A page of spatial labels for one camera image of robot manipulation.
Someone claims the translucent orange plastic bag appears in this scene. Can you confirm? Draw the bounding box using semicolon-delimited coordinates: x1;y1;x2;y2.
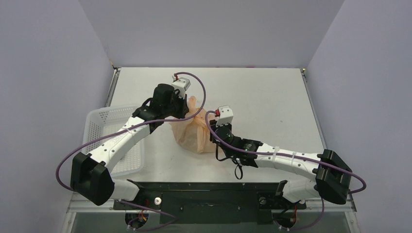
169;96;215;154

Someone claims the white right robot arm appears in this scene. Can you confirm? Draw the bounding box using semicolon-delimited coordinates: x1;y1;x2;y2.
207;120;352;207

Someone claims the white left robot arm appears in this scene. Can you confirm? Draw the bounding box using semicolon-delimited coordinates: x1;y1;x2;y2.
70;81;189;209

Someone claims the white perforated plastic basket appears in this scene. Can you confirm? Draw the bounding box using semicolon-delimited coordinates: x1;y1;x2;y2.
83;105;144;178

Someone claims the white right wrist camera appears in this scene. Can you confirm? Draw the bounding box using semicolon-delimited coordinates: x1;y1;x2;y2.
216;105;234;127

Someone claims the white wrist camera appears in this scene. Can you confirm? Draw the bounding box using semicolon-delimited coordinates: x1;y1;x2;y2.
172;78;191;99
216;105;234;127

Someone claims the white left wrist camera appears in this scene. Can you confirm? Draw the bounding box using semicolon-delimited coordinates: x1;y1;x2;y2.
172;78;191;99

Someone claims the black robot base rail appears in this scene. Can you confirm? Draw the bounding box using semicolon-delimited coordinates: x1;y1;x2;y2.
113;182;307;224

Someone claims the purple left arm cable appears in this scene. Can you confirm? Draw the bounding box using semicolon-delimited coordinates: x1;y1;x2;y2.
56;72;207;232

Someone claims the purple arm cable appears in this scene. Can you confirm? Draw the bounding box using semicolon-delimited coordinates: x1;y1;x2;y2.
205;110;367;232
56;72;207;232

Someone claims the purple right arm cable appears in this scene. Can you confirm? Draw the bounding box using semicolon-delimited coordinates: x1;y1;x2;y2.
205;110;367;232

